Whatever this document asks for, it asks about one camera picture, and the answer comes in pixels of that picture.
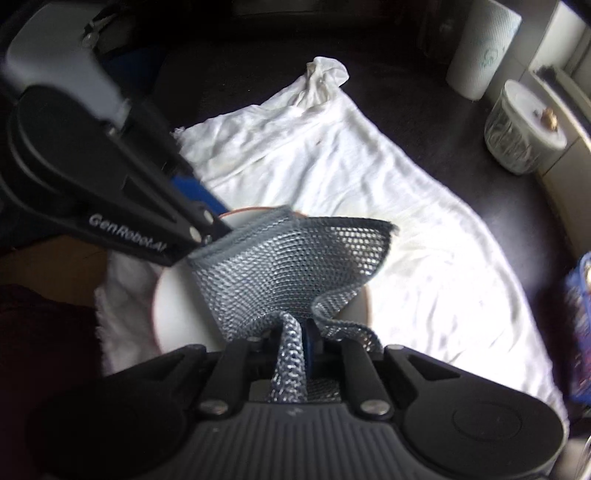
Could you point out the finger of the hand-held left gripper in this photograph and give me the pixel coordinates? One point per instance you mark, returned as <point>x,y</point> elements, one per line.
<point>178,205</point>
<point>196,190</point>

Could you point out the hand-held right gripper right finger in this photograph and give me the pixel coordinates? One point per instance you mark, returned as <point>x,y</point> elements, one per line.
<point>310,347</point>

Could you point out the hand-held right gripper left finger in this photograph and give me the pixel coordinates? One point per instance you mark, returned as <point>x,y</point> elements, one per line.
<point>236,364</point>

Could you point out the silver mesh dish cloth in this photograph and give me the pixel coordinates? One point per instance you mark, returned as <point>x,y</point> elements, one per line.
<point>286,272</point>

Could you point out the brown board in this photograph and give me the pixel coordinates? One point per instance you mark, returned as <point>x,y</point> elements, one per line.
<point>51,272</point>

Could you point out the white cloth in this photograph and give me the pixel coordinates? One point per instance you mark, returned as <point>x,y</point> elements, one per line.
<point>351,157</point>

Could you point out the dark red cloth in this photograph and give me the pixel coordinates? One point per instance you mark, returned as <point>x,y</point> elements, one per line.
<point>41,341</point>

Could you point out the blue patterned packet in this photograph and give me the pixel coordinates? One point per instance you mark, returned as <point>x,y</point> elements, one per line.
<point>581,332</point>

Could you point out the glass jar with white lid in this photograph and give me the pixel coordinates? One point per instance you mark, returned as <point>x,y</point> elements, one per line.
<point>526,124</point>

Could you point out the paper towel roll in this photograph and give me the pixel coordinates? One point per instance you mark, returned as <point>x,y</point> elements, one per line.
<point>485,50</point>

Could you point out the white appliance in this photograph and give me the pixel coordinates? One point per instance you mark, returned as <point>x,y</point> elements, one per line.
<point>572,32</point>

